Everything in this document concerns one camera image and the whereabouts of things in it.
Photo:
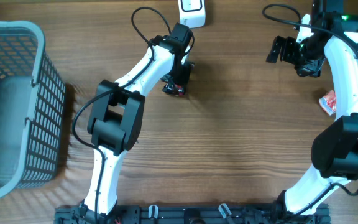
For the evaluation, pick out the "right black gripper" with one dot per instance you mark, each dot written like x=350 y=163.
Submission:
x=312 y=68

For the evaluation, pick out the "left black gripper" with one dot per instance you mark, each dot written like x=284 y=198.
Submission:
x=184 y=78

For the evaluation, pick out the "black hex wrench packet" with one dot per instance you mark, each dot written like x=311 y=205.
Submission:
x=174 y=89

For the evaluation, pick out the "red snack packet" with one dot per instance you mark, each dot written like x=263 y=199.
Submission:
x=328 y=102

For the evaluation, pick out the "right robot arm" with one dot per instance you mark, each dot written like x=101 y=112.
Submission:
x=326 y=35

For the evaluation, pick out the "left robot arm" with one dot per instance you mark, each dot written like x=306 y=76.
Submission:
x=117 y=112

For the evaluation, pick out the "white barcode scanner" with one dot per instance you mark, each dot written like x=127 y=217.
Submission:
x=192 y=13

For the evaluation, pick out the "grey plastic basket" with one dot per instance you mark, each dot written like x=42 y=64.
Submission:
x=32 y=104

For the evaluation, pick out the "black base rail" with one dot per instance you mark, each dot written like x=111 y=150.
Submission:
x=258 y=213

